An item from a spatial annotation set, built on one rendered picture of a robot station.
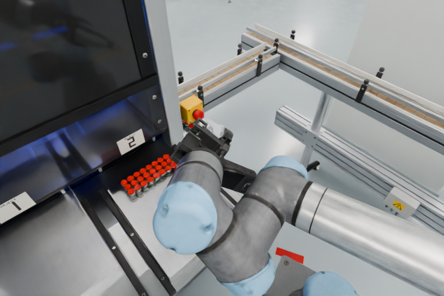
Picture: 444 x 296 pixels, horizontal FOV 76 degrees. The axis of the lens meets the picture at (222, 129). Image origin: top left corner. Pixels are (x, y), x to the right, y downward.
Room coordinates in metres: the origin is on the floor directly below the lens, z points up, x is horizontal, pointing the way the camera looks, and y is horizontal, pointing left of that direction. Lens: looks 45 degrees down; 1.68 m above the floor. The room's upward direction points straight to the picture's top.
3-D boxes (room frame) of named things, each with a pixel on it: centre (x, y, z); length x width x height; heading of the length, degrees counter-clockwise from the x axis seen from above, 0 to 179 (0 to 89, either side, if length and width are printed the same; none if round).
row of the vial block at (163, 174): (0.53, 0.22, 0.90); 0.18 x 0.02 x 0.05; 132
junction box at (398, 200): (0.69, -0.83, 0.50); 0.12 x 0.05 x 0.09; 42
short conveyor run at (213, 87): (1.09, 0.00, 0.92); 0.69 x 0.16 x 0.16; 132
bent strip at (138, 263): (0.31, 0.25, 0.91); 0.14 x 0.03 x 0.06; 43
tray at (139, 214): (0.45, 0.15, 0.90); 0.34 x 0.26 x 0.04; 42
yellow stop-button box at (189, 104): (0.79, 0.12, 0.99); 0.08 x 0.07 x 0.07; 42
